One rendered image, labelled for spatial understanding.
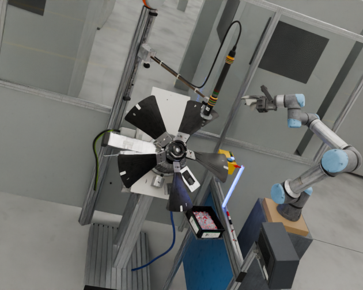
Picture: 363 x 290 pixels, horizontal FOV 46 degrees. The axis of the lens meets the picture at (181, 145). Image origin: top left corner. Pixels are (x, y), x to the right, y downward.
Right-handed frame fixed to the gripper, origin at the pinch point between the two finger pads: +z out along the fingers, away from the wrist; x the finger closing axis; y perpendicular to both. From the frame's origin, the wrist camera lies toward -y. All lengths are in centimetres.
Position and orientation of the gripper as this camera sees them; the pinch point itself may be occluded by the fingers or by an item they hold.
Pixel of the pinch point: (244, 100)
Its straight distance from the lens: 264.2
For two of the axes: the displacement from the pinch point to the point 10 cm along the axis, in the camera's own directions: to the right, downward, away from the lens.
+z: -9.1, 0.2, 4.1
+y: -1.0, 9.6, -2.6
